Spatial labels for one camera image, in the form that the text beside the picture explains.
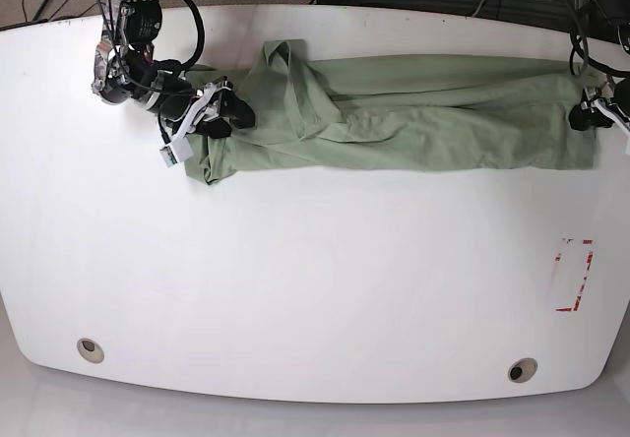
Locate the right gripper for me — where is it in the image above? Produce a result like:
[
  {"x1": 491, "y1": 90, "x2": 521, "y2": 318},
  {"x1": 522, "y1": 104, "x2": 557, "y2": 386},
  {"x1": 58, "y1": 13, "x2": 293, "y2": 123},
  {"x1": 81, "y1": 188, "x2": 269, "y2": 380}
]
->
[{"x1": 170, "y1": 77, "x2": 256, "y2": 141}]

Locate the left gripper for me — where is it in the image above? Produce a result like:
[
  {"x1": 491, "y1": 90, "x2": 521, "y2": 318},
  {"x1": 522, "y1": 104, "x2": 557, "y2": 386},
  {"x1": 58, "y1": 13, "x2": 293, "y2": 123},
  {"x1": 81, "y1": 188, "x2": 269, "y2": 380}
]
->
[{"x1": 569, "y1": 87, "x2": 630, "y2": 137}]

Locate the green t-shirt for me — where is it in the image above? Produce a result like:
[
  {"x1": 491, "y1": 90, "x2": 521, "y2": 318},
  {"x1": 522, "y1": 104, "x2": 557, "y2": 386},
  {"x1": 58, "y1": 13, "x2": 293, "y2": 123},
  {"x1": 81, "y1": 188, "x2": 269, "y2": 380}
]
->
[{"x1": 185, "y1": 40, "x2": 601, "y2": 185}]

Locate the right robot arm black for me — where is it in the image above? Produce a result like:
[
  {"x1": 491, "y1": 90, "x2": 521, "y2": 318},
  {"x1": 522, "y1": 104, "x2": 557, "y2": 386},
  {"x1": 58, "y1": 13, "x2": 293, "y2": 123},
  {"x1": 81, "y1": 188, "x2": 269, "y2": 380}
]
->
[{"x1": 92, "y1": 0, "x2": 256, "y2": 144}]

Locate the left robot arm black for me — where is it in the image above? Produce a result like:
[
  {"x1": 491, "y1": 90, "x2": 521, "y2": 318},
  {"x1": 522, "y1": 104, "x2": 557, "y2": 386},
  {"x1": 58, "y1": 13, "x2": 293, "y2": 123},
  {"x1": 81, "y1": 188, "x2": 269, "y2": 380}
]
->
[{"x1": 569, "y1": 0, "x2": 629, "y2": 134}]

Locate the red tape rectangle marking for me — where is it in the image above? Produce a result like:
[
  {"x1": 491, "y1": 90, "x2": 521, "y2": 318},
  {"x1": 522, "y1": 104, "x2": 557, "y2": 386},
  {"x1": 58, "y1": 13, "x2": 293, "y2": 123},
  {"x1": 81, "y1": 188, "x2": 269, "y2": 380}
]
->
[{"x1": 548, "y1": 238, "x2": 595, "y2": 313}]

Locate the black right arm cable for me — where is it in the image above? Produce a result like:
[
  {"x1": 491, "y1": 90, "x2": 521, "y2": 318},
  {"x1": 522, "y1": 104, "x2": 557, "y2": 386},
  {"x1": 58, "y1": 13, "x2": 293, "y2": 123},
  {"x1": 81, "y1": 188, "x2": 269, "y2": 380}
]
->
[{"x1": 81, "y1": 0, "x2": 206, "y2": 94}]

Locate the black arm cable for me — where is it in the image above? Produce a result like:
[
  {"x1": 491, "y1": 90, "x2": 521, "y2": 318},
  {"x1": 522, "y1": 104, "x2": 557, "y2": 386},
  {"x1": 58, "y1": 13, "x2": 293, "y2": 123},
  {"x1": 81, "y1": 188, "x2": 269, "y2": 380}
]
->
[
  {"x1": 540, "y1": 0, "x2": 621, "y2": 82},
  {"x1": 81, "y1": 0, "x2": 206, "y2": 94}
]

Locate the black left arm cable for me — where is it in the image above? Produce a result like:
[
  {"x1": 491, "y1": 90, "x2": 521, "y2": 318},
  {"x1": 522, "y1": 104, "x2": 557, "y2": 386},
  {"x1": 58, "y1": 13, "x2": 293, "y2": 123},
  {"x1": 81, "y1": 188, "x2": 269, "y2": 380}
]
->
[{"x1": 540, "y1": 0, "x2": 621, "y2": 82}]

